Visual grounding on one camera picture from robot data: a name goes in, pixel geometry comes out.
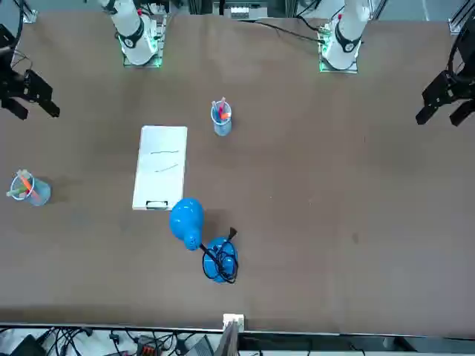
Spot white mounting bracket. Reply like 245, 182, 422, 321
223, 313, 246, 332

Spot light clipboard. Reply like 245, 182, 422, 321
132, 125, 189, 211

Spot white paper sheet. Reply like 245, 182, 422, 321
134, 126, 188, 208

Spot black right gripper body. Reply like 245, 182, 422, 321
0, 68, 53, 104

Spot black power adapter box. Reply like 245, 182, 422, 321
10, 334, 46, 356

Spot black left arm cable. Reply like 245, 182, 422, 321
447, 22, 475, 81

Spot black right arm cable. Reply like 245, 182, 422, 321
0, 0, 33, 81

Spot red black connector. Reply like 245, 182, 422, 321
136, 335, 165, 354

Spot thin black cable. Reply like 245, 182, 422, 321
237, 18, 327, 42

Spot clear plastic beaker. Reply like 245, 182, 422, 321
10, 173, 52, 207
210, 100, 234, 137

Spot aluminium camera pole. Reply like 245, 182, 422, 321
214, 320, 240, 356

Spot dark power supply brick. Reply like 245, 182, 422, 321
184, 335, 215, 356

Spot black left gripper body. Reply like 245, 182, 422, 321
422, 69, 475, 107

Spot black lamp power cable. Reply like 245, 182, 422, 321
202, 226, 239, 286

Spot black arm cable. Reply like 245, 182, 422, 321
447, 22, 475, 81
0, 0, 33, 81

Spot blue desk lamp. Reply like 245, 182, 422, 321
169, 197, 239, 286

